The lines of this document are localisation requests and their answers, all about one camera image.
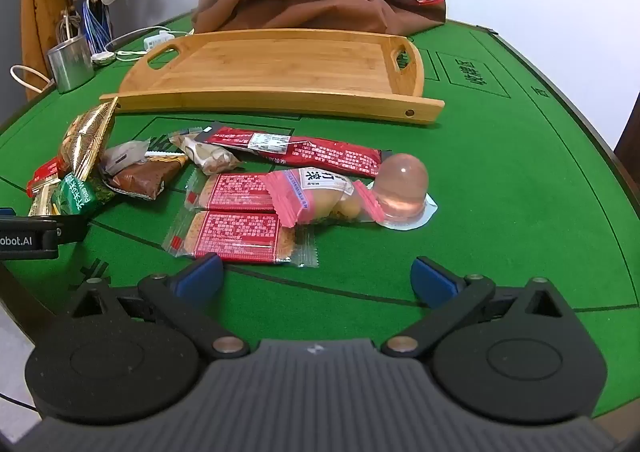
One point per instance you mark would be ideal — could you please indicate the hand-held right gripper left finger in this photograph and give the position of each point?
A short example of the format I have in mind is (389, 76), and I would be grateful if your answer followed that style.
(200, 278)

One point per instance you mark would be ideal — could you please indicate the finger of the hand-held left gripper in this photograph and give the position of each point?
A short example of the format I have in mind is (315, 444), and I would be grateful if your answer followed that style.
(72, 229)
(6, 212)

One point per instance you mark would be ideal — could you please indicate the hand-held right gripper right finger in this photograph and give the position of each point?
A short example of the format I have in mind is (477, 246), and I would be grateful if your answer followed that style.
(431, 283)

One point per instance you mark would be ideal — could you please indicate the green pea packet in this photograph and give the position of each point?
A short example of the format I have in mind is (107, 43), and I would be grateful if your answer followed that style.
(75, 197)

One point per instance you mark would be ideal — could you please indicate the small gold packet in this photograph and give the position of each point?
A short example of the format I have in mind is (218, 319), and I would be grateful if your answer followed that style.
(42, 199)

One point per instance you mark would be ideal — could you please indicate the small red packet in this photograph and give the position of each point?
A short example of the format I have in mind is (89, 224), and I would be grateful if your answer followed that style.
(47, 175)

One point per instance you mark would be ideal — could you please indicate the red label cracker packet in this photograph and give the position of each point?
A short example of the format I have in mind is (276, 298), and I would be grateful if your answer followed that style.
(235, 232)
(232, 191)

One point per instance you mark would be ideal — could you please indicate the brown cake packet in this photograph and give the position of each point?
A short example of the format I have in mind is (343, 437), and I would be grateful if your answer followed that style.
(140, 180)

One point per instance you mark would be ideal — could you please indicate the gold patterned snack packet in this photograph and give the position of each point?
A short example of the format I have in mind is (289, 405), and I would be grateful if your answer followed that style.
(85, 137)

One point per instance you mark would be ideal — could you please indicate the pink jelly cup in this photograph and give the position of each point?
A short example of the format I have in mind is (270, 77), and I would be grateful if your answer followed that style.
(402, 180)

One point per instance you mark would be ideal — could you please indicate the beige nut candy packet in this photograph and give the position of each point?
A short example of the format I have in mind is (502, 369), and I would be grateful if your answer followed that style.
(207, 155)

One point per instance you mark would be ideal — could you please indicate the pink pastry packet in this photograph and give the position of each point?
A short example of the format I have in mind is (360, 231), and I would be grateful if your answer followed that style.
(320, 197)

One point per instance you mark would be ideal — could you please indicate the long red snack packet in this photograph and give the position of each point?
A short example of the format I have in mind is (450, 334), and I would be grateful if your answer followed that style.
(320, 155)

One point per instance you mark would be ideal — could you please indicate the wooden tray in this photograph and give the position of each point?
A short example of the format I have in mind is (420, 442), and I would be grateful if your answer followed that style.
(280, 62)

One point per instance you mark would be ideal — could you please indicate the metal cup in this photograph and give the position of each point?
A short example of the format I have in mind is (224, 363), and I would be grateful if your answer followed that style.
(70, 65)

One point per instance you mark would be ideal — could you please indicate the round white device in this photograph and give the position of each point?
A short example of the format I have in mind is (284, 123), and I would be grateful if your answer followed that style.
(102, 57)

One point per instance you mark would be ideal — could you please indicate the white power adapter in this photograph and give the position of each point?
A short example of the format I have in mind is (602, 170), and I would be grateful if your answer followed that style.
(159, 39)

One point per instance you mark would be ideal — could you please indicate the dark wooden chair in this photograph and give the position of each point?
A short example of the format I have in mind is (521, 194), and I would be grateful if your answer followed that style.
(629, 137)

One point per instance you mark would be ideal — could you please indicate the brown cloth bag red trim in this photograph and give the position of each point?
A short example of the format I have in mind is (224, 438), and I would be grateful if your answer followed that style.
(250, 12)

